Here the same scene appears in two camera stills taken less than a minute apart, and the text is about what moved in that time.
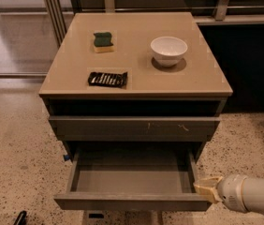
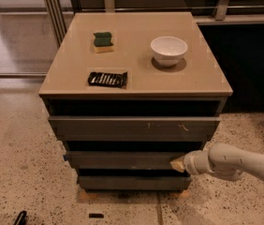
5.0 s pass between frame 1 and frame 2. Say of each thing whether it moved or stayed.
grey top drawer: stayed
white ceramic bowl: stayed
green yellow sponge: stayed
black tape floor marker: stayed
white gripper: moved
